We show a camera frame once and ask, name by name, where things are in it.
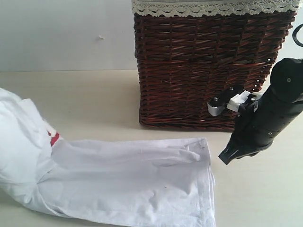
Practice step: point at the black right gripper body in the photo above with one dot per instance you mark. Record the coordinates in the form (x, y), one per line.
(281, 103)

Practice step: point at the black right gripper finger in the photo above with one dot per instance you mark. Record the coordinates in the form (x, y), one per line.
(235, 149)

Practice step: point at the white t-shirt red lettering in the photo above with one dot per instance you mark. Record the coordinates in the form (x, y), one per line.
(143, 183)

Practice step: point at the brown wicker basket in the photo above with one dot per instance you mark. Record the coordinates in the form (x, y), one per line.
(185, 61)

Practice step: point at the lace trimmed basket liner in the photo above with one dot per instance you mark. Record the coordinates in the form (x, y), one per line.
(198, 8)

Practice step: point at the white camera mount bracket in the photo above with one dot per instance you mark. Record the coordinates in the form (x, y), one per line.
(242, 98)

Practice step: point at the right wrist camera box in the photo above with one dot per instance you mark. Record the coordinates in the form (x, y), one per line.
(219, 102)

